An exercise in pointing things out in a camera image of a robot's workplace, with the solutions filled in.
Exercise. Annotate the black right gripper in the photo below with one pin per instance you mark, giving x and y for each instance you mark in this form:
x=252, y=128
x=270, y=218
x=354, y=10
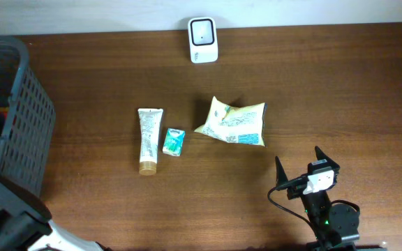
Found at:
x=299, y=190

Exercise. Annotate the yellow wiper sheet pack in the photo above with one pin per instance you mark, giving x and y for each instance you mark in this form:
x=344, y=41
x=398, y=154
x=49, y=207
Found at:
x=235, y=125

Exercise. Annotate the green Kleenex tissue pack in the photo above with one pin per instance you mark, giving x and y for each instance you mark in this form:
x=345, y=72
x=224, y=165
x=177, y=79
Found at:
x=173, y=143

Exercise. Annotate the white conditioner tube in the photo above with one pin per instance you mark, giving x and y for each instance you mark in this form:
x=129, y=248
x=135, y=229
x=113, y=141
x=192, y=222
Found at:
x=150, y=127

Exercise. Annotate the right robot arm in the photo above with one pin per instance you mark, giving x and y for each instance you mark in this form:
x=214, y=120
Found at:
x=334, y=223

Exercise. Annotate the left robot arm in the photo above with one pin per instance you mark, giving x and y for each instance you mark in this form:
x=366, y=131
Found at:
x=26, y=224

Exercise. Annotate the white barcode scanner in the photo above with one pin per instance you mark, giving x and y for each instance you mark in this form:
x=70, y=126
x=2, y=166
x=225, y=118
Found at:
x=203, y=40

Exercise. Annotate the dark grey plastic basket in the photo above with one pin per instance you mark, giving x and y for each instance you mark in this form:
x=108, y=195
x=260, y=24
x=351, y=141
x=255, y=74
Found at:
x=26, y=131

